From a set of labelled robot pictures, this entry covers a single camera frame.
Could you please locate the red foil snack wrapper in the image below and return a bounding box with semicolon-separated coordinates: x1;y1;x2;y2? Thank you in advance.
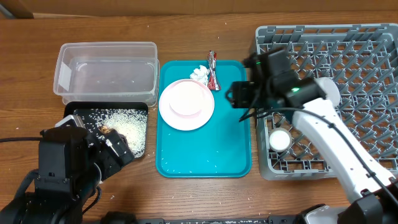
208;50;221;91

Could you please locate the rice and food waste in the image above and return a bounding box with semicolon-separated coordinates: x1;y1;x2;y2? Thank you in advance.
73;109;147;159

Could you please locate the white tissue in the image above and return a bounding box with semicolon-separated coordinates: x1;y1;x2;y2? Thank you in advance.
190;65;210;86

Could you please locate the pink plate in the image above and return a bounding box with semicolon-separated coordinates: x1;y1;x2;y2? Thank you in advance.
159;79;215;131

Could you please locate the pink bowl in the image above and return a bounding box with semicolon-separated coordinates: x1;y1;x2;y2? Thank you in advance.
169;82;204;116

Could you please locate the cream paper cup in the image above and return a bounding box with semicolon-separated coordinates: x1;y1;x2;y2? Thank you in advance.
269;128;292;152

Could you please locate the grey bowl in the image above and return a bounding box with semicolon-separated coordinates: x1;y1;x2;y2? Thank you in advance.
315;77;341;108

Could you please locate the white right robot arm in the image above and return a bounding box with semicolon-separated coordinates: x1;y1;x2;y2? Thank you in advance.
225;70;397;223

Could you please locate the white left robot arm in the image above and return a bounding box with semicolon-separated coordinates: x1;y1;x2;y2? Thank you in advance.
1;126;134;223

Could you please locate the grey dishwasher rack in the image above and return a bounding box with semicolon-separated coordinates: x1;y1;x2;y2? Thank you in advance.
250;24;397;180

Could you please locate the black plastic tray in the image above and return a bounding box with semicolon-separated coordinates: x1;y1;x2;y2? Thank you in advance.
63;101;149;159

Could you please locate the teal serving tray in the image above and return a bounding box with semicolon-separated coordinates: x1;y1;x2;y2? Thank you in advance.
155;60;252;178

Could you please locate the clear plastic container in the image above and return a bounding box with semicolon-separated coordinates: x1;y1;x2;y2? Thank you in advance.
53;42;160;107

